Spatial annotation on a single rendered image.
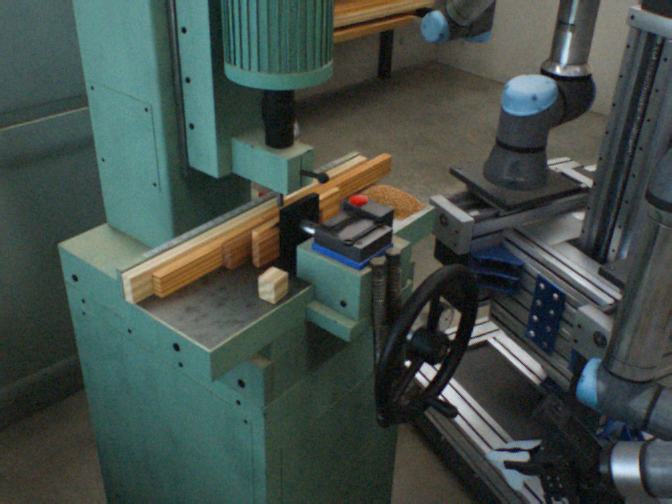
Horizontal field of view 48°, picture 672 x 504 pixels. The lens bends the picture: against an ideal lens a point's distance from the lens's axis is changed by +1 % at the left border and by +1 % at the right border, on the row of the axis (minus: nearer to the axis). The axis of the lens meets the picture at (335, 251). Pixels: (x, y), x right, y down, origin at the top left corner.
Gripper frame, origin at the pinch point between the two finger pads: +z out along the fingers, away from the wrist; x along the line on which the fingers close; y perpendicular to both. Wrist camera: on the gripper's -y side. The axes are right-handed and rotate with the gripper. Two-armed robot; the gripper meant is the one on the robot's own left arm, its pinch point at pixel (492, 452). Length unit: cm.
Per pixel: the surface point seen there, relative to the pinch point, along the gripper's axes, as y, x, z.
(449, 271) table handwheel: -29.5, 5.1, -0.6
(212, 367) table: -30.9, -27.5, 22.2
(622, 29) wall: -48, 344, 71
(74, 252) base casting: -52, -13, 69
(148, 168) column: -62, -5, 48
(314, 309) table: -30.6, -6.9, 18.8
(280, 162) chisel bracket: -55, 1, 21
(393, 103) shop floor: -55, 286, 189
